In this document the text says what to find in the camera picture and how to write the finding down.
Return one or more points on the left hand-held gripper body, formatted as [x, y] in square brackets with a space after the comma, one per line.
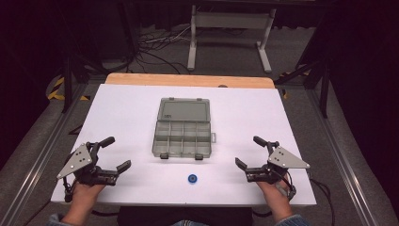
[78, 158]

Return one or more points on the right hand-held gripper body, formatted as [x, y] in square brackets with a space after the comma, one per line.
[285, 159]

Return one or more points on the small blue round wheel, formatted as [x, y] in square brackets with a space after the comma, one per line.
[192, 179]

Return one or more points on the clear plastic compartment box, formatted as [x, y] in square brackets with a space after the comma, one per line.
[183, 138]

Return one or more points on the person's left hand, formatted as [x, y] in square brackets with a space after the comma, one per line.
[84, 195]

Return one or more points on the person's right hand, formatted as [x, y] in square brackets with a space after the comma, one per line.
[277, 196]

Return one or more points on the yellow black hazard tape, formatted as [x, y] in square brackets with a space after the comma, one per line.
[56, 92]

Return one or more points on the black tripod stand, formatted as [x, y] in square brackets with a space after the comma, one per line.
[67, 78]

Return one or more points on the black metal stand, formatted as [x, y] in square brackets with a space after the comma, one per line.
[324, 88]

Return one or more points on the grey metal stand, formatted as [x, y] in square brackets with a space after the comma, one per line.
[232, 20]

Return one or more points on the metal floor rail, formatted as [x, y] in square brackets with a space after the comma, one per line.
[345, 163]
[34, 163]

